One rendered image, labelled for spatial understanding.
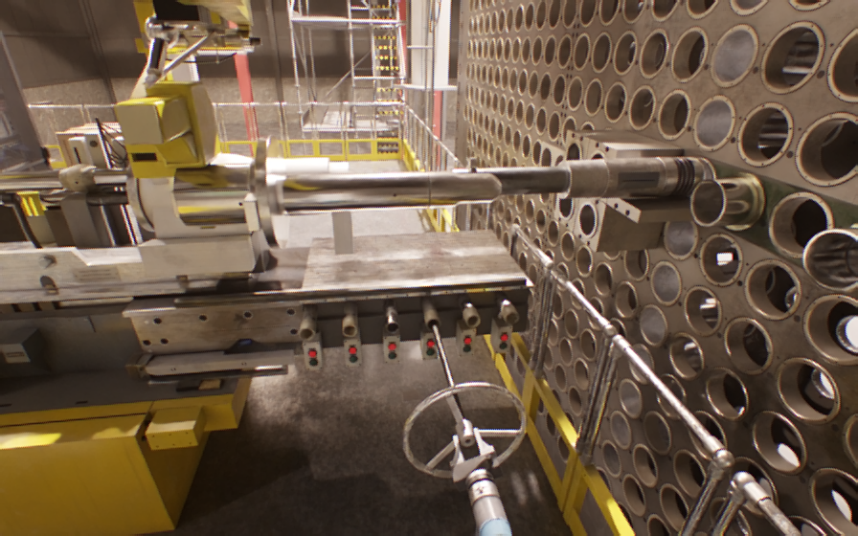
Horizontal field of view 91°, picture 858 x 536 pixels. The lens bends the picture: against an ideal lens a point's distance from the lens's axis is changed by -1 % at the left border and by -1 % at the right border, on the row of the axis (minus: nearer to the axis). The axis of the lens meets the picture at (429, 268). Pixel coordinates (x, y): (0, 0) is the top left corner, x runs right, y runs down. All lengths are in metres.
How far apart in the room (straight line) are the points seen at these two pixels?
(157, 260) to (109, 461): 0.80
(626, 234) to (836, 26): 1.17
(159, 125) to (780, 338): 2.31
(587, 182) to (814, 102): 0.82
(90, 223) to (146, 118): 1.19
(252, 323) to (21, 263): 0.92
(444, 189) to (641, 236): 1.43
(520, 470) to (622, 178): 1.51
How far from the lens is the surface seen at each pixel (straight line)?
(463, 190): 1.57
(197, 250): 1.87
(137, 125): 1.37
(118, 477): 2.24
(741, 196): 2.21
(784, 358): 2.27
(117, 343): 2.33
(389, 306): 1.88
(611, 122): 3.21
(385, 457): 2.44
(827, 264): 1.99
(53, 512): 2.49
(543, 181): 2.04
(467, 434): 1.35
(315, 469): 2.44
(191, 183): 1.58
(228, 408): 2.03
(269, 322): 2.03
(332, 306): 1.95
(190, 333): 2.14
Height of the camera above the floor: 1.89
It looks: 27 degrees down
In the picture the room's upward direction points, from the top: 1 degrees clockwise
